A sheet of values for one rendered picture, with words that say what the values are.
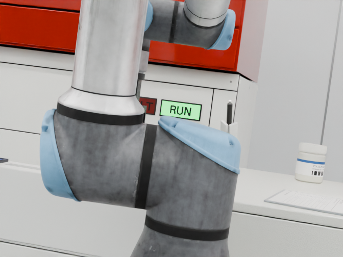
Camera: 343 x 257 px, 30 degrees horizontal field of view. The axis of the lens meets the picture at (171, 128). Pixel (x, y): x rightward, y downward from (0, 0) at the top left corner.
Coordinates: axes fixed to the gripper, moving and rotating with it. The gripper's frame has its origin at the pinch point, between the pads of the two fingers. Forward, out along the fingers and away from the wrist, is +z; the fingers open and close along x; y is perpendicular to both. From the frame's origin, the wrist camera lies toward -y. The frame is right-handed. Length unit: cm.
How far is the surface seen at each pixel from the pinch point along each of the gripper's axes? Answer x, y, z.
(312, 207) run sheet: -38.4, 1.4, 0.5
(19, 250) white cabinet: 15.3, -4.1, 16.9
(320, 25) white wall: -36, 207, -60
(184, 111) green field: -2, 58, -12
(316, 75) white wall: -37, 207, -35
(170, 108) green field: 3, 58, -13
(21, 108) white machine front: 47, 58, -7
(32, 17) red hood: 45, 54, -33
